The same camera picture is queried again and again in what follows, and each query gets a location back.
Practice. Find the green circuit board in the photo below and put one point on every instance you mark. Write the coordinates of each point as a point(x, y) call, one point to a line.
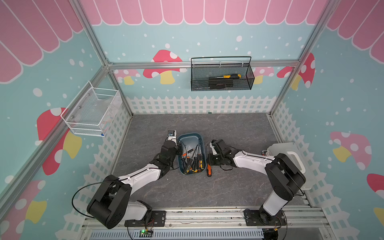
point(146, 234)

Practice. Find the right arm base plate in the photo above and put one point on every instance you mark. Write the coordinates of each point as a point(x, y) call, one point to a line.
point(257, 218)

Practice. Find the orange black large screwdriver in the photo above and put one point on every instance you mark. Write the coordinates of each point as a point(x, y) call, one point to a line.
point(209, 168)

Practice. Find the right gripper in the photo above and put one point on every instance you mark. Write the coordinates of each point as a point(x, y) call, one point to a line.
point(210, 157)

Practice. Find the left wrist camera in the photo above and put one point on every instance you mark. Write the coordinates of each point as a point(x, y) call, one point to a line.
point(172, 136)

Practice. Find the white wire mesh basket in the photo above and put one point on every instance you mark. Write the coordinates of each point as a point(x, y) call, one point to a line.
point(93, 110)

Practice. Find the yellow black screwdriver in basket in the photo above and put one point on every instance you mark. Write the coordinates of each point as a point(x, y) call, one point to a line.
point(233, 76)

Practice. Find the teal plastic storage box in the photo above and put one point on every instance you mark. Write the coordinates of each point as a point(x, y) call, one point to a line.
point(188, 142)

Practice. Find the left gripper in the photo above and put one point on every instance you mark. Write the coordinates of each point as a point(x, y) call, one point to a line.
point(179, 148)

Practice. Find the aluminium front rail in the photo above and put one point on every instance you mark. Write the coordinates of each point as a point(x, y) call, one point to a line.
point(299, 216)

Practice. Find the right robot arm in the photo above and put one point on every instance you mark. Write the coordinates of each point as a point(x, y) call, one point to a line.
point(285, 177)

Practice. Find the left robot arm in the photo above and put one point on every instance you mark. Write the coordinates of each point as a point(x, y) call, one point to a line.
point(111, 203)

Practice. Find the black wire mesh basket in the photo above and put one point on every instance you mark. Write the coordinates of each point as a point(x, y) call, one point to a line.
point(221, 73)

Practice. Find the black object in basket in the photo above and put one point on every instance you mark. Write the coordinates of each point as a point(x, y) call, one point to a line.
point(218, 84)

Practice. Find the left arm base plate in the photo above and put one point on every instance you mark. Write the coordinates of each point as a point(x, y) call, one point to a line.
point(150, 219)

